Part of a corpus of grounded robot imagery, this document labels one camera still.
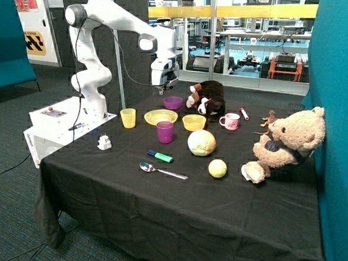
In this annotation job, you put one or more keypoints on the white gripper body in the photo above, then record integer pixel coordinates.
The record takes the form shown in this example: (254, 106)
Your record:
(165, 72)

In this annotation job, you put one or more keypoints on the brown plush dog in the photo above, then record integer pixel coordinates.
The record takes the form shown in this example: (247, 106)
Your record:
(208, 99)

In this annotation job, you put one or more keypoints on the brown toy lizard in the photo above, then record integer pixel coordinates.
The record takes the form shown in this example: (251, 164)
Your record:
(268, 120)

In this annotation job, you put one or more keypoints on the pink mug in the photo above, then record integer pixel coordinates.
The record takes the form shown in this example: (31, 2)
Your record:
(230, 121)

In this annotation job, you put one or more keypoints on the teal partition wall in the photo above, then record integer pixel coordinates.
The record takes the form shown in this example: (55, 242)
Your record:
(328, 88)

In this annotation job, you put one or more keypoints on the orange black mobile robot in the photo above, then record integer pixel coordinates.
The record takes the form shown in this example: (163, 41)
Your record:
(285, 66)

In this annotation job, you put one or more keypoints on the white power adapter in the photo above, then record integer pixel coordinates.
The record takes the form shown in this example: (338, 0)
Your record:
(104, 142)

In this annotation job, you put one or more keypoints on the black tablecloth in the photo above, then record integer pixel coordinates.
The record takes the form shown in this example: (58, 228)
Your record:
(155, 216)

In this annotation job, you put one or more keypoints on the purple plastic cup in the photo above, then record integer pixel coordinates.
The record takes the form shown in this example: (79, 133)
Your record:
(164, 131)

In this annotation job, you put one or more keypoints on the beige teddy bear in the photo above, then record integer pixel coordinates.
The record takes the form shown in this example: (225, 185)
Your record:
(293, 140)

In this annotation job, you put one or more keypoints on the green highlighter pen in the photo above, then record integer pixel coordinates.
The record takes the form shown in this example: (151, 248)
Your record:
(162, 157)

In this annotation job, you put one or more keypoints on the teal sofa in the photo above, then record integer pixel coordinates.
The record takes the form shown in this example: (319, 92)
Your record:
(15, 67)

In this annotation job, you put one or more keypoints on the purple plastic bowl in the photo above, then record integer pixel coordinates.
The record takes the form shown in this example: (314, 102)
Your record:
(173, 102)

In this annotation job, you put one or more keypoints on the yellow black sign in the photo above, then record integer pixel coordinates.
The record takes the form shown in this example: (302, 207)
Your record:
(35, 43)

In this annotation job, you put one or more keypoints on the yellow plastic plate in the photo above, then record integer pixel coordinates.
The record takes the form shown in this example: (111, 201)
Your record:
(160, 115)

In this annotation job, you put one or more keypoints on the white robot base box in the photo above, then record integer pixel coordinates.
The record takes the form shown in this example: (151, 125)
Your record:
(58, 124)

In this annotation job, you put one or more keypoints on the yellow plastic bowl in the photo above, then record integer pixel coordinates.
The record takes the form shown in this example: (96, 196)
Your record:
(193, 122)

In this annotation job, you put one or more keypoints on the red white marker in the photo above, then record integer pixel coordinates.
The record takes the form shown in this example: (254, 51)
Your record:
(246, 117)

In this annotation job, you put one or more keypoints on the yellow tennis ball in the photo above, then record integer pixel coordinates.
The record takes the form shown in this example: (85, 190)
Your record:
(217, 168)

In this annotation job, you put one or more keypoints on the yellow plastic cup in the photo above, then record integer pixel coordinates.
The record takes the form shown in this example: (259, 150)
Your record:
(128, 116)

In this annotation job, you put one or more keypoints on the metal spoon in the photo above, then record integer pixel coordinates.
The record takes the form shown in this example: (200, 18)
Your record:
(149, 168)

